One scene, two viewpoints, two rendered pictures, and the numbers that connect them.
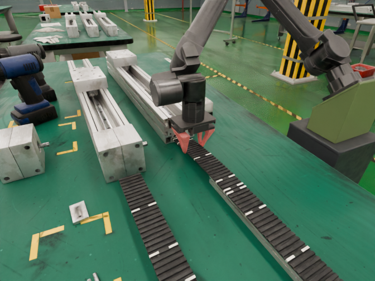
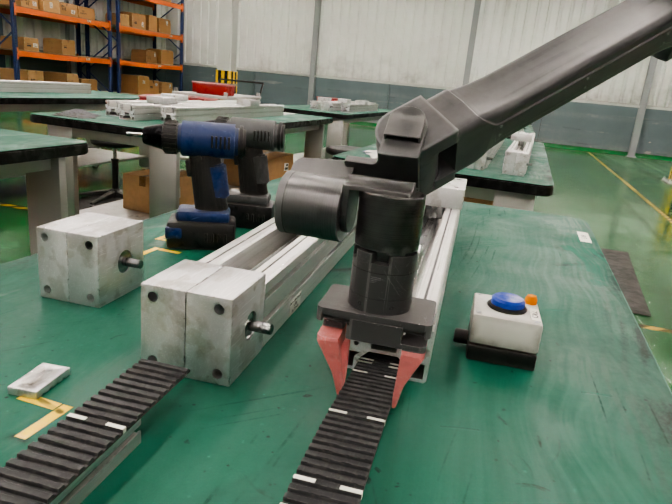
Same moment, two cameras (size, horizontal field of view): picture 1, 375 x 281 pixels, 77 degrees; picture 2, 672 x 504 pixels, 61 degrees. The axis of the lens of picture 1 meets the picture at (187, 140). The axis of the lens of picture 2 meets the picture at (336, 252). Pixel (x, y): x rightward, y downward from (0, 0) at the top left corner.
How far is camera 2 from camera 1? 0.33 m
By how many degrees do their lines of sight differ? 40
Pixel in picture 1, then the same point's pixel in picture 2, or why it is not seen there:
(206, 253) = not seen: outside the picture
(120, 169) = (174, 350)
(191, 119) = (357, 297)
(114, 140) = (191, 281)
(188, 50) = (401, 122)
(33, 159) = (90, 272)
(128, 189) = (127, 380)
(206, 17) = (525, 71)
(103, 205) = (83, 394)
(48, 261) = not seen: outside the picture
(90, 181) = (127, 351)
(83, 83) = not seen: hidden behind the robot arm
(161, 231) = (47, 479)
